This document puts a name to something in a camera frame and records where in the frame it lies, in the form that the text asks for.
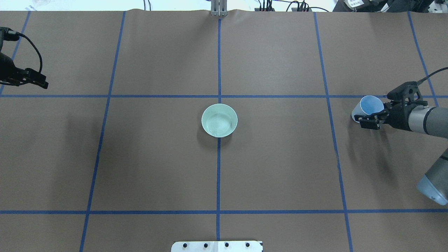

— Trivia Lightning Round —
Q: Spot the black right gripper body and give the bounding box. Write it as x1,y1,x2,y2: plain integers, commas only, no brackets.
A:
383,101,428,132

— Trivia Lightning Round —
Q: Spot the aluminium frame post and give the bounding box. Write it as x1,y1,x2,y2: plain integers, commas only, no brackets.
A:
210,0,228,17

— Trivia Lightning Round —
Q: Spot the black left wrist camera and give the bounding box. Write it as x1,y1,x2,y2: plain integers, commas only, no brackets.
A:
0,27,20,51

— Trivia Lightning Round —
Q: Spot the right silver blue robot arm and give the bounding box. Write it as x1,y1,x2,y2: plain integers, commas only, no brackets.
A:
365,104,447,208

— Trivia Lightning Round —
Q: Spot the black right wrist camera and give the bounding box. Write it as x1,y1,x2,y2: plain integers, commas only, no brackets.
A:
386,81,422,102

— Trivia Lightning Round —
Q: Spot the black camera cable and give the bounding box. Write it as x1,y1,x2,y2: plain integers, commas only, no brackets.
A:
416,66,448,84
14,32,44,75

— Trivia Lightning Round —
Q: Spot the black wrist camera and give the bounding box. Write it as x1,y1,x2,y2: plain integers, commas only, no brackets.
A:
386,81,422,102
0,27,20,51

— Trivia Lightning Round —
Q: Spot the pale green ceramic bowl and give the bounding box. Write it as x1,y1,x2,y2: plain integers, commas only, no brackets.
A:
201,103,238,138

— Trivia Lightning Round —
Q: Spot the black right camera cable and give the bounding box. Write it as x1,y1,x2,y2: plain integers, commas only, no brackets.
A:
416,66,448,84

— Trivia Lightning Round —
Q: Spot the black left camera cable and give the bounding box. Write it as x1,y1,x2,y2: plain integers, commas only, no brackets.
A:
14,32,44,75

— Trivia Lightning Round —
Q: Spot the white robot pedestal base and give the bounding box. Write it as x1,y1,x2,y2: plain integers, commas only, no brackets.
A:
171,240,264,252

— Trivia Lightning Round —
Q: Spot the light blue plastic cup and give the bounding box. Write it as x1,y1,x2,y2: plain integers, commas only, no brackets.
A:
351,95,384,123

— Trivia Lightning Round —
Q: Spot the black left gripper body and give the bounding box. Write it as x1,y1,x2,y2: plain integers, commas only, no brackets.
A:
0,53,29,86

